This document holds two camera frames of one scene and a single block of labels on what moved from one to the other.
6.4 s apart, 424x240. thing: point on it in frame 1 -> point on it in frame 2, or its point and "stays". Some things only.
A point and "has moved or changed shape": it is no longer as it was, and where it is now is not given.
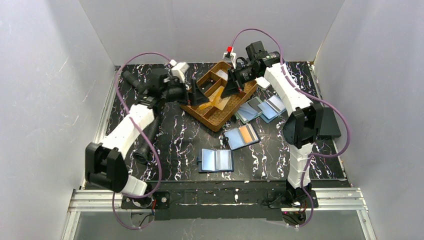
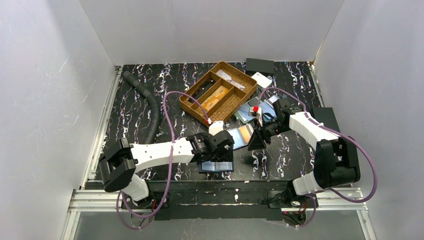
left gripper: [190, 91] -> [224, 142]
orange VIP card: [217, 100] has moved or changed shape
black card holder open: [241, 136] stays
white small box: [262, 83] stays
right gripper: [234, 77] -> [263, 131]
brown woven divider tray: [215, 112] stays
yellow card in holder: [245, 134] stays
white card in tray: [222, 74] stays
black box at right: [329, 127] stays
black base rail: [220, 200] stays
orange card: [206, 104] -> [218, 94]
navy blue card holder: [213, 160] stays
